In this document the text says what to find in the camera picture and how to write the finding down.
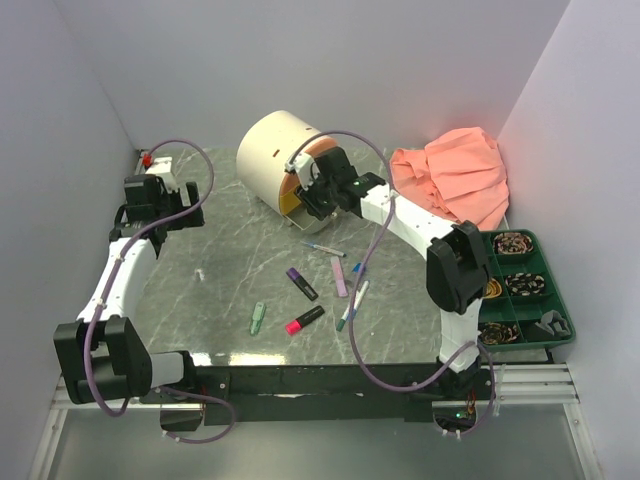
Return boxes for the round cream drawer cabinet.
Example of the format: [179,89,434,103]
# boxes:
[236,110,338,234]

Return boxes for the green utility knife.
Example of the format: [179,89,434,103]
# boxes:
[249,302,266,336]

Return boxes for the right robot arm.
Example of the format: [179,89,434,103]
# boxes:
[286,147,491,398]

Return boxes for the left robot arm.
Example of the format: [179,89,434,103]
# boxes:
[53,171,204,404]

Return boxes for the thin white pen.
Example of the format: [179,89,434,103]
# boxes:
[301,241,347,258]

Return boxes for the lilac correction tape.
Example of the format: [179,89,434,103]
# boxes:
[330,256,348,298]

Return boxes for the purple highlighter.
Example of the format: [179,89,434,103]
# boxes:
[286,267,318,301]

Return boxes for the blue capped marker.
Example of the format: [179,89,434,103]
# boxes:
[349,280,370,320]

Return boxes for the green capped marker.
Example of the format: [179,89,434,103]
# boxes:
[336,291,361,332]

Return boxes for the pink cloth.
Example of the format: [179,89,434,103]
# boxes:
[390,127,509,231]

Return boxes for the pink highlighter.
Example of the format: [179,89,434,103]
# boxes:
[285,305,325,335]

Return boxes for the coiled band top compartment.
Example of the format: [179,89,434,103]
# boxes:
[492,231,534,255]

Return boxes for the coiled band compartment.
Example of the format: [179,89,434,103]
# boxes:
[479,322,520,346]
[492,231,534,255]
[504,272,546,297]

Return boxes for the yellow rubber bands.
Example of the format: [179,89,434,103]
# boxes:
[484,278,503,299]

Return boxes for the coiled band middle compartment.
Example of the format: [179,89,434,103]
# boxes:
[504,272,546,297]

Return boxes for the coiled band lower compartment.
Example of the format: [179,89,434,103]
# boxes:
[479,322,520,346]

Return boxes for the black base bar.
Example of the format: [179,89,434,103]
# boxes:
[140,363,494,433]

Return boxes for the green compartment tray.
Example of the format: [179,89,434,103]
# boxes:
[478,229,576,352]

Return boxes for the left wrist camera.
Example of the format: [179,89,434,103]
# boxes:
[145,156,179,193]

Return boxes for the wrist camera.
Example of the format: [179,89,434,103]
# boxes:
[145,156,179,193]
[284,152,314,184]

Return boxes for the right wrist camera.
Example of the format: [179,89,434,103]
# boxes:
[284,152,314,184]

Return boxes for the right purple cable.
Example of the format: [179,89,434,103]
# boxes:
[286,129,501,438]

